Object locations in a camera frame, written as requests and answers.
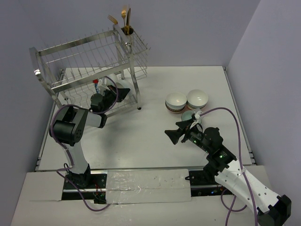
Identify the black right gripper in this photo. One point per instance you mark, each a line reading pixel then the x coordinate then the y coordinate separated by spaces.
pixel 174 134

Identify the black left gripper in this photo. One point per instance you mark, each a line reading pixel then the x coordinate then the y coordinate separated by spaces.
pixel 113 94

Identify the white bowl front stack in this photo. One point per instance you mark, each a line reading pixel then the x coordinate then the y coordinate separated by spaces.
pixel 125 84

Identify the white bowl dark band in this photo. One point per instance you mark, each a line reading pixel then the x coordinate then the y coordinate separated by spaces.
pixel 110 79

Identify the blue floral bowl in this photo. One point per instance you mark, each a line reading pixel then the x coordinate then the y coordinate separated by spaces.
pixel 96 87

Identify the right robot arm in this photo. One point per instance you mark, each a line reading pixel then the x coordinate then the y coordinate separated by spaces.
pixel 224 168

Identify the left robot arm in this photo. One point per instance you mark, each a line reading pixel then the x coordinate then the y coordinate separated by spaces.
pixel 67 128

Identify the stainless steel dish rack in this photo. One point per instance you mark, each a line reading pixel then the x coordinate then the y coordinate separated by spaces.
pixel 66 71

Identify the white bowl brown pattern stack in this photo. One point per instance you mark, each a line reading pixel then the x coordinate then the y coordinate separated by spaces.
pixel 175 101

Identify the white bowl orange stack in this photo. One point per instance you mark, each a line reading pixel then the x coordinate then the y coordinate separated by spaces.
pixel 197 99

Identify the perforated steel cutlery holder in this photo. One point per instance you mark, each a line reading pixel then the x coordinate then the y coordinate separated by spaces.
pixel 125 37

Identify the gold knife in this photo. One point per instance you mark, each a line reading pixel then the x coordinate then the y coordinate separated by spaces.
pixel 128 21

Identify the taped white cover sheet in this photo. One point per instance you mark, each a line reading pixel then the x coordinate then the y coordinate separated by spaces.
pixel 147 186

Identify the gold fork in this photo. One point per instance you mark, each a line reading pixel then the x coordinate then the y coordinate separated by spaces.
pixel 124 14

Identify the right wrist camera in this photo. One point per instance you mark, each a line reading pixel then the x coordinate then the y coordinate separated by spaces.
pixel 196 116

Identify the black mounting rail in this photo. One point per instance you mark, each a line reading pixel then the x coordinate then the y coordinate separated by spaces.
pixel 96 191

